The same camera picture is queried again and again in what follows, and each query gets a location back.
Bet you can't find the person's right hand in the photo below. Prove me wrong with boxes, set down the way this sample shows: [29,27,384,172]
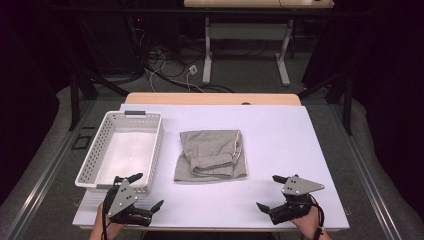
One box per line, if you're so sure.
[290,204,322,235]

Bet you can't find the black horizontal frame bar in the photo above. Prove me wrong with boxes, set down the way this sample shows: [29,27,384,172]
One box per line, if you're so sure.
[43,7,372,20]

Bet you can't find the white table mat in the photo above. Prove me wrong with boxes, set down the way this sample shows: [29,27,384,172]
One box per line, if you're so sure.
[72,103,350,231]

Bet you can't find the bundle of black floor cables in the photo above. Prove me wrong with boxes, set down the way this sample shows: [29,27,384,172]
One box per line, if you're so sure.
[126,16,234,94]

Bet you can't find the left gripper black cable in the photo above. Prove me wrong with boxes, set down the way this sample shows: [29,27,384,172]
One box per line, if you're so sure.
[101,199,110,240]

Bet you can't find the wooden desk with white legs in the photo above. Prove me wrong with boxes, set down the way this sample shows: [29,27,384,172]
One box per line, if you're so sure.
[183,0,336,88]

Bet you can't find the white floor cable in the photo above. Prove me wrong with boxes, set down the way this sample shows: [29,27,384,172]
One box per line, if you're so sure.
[146,49,205,94]

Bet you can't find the black metal frame stand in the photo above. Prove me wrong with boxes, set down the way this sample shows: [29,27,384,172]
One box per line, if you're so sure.
[297,71,355,136]
[67,68,130,132]

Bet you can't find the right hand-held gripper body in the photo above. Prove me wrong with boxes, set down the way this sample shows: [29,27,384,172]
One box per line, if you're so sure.
[268,174,326,226]

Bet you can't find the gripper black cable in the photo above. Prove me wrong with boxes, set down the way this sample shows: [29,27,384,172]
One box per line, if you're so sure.
[309,195,326,240]
[101,199,110,240]

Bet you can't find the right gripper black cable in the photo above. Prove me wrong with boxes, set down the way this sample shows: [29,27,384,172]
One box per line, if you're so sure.
[309,195,326,240]

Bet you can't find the grey pants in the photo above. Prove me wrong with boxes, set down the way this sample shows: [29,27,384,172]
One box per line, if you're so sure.
[173,129,249,183]

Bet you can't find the aluminium floor rail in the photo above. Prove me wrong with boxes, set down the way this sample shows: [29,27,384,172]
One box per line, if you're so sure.
[328,103,406,240]
[0,99,98,240]

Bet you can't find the white perforated plastic basket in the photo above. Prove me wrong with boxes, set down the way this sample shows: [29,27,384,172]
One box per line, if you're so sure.
[74,110,164,194]

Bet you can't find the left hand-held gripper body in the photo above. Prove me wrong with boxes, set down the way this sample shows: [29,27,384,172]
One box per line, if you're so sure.
[103,176,153,228]

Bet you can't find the person's left hand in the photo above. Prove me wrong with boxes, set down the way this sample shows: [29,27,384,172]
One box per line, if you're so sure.
[96,203,130,233]

